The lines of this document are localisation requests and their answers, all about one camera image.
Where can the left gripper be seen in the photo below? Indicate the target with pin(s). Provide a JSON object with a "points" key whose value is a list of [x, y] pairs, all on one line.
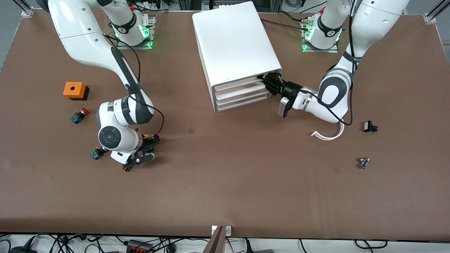
{"points": [[290, 88]]}

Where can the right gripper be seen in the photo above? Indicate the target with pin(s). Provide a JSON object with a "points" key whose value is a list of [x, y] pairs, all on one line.
{"points": [[149, 144]]}

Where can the yellow push button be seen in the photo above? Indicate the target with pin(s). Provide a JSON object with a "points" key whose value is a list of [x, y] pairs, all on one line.
{"points": [[154, 138]]}

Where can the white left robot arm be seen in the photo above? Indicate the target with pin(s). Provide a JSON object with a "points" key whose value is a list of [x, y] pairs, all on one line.
{"points": [[332, 95]]}

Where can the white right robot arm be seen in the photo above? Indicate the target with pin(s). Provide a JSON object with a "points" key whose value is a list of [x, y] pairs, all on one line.
{"points": [[84, 35]]}

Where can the green push button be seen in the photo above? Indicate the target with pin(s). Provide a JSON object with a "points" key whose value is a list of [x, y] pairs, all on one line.
{"points": [[95, 154]]}

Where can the red push button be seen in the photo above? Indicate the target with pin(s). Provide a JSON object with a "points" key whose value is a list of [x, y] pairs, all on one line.
{"points": [[78, 116]]}

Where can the dark purple capacitor cylinder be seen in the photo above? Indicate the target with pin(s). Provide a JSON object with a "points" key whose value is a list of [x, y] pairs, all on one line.
{"points": [[126, 169]]}

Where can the white curved plastic piece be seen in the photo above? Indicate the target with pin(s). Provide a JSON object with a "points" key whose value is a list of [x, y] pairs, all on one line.
{"points": [[328, 138]]}

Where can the orange box with hole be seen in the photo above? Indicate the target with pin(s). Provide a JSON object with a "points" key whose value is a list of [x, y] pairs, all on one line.
{"points": [[74, 89]]}

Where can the black power strip red switches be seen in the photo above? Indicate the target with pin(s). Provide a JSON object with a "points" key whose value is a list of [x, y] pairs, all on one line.
{"points": [[139, 247]]}

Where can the small blue metal part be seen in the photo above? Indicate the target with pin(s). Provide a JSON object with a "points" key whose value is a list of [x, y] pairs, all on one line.
{"points": [[364, 162]]}

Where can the black power adapter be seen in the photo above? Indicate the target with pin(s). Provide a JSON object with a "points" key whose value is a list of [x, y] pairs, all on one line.
{"points": [[21, 250]]}

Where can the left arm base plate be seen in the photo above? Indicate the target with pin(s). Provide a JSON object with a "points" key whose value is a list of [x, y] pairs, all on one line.
{"points": [[332, 50]]}

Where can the black switch white face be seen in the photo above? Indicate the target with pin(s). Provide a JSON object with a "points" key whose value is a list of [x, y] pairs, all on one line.
{"points": [[367, 126]]}

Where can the small white bracket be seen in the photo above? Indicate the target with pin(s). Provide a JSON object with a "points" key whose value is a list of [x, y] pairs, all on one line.
{"points": [[228, 231], [213, 230]]}

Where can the brown wooden post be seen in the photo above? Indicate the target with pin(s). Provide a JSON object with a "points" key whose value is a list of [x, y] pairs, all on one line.
{"points": [[215, 242]]}

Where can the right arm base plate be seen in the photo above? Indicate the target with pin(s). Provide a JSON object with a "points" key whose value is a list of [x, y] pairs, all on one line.
{"points": [[152, 28]]}

